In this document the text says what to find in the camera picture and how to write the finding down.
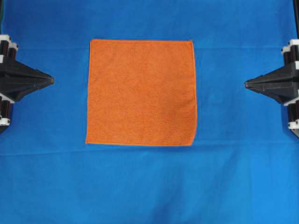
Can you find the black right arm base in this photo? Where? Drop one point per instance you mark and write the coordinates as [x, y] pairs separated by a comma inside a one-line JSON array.
[[295, 131]]

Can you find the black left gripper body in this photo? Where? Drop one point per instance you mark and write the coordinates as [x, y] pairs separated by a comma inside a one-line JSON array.
[[7, 49]]

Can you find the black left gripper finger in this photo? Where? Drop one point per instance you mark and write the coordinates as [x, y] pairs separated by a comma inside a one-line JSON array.
[[17, 94], [15, 68]]

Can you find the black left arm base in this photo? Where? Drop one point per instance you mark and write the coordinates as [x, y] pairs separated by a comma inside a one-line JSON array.
[[3, 128]]

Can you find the blue table cloth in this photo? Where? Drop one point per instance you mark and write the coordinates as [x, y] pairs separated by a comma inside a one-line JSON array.
[[243, 166]]

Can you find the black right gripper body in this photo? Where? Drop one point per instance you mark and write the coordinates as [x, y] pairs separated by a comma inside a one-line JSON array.
[[291, 55]]

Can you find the orange towel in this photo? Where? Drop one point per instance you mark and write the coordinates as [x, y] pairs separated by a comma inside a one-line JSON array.
[[141, 93]]

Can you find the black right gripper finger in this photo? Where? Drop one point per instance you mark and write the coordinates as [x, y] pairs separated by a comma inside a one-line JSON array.
[[283, 74], [282, 93]]

